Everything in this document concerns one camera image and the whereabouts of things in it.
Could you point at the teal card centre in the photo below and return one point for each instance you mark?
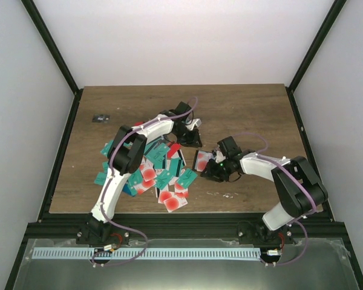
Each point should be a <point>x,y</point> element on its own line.
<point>158,153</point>

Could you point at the right black frame post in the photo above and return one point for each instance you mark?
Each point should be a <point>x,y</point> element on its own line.
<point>318,40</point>

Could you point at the black frame post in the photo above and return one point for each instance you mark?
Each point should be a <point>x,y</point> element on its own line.
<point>46,36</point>
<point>318,40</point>

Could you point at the white red circle card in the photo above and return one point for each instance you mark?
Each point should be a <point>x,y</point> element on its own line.
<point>180,191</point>
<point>175,202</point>
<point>202,159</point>

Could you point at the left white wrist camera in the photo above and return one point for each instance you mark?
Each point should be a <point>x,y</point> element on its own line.
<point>195,124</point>

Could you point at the blue card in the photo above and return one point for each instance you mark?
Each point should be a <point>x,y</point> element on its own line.
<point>129,190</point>

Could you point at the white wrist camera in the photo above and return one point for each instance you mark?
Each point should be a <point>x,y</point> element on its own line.
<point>195,124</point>
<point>218,155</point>

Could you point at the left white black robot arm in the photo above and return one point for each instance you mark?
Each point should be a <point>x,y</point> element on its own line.
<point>128,147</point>

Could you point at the light blue slotted strip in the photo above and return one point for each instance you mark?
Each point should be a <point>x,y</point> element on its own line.
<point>252,254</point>

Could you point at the small black tag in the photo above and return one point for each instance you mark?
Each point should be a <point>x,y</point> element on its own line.
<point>100,118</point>

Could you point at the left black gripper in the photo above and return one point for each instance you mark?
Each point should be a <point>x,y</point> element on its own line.
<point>190,141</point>

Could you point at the teal VIP card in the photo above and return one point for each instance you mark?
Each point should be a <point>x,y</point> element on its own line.
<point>187,178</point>

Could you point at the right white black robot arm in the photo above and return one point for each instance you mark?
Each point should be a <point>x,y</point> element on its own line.
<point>299,188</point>

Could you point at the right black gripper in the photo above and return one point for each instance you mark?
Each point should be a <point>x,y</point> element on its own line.
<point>211,173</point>

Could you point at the black card holder wallet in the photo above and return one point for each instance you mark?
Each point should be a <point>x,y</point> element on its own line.
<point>195,157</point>

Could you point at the left black frame post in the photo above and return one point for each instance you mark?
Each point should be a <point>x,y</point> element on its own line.
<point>46,36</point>

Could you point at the black front rail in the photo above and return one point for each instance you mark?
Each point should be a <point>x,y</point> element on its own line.
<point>179,225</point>

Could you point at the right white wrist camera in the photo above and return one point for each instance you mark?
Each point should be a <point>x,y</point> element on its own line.
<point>218,155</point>

